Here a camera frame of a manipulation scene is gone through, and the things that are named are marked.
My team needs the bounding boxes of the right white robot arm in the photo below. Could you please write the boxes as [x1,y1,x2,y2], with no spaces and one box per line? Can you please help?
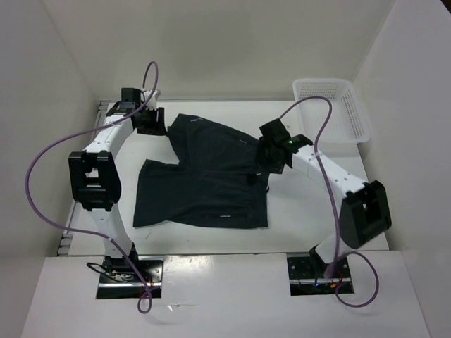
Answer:
[256,119,392,277]

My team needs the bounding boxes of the aluminium table edge rail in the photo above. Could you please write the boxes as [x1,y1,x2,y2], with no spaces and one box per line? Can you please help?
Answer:
[57,100,111,256]

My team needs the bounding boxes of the dark navy shorts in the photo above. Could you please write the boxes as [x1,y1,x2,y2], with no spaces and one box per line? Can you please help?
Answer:
[133,114,269,230]

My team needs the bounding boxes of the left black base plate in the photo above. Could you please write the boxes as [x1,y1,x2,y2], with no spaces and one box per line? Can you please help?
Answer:
[87,256,164,300]

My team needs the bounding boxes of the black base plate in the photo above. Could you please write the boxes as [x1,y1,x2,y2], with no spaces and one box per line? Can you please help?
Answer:
[87,256,164,300]
[286,253,354,296]

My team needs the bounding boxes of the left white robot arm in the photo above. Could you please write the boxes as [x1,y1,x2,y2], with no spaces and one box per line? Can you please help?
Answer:
[68,88,166,282]

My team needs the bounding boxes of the white plastic basket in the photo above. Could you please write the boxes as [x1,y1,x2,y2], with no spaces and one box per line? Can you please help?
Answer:
[292,78,371,144]

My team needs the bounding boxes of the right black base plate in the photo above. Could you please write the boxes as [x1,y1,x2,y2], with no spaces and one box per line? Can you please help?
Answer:
[286,253,354,296]

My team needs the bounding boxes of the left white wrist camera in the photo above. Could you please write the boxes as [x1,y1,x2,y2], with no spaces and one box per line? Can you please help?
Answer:
[141,89,161,106]

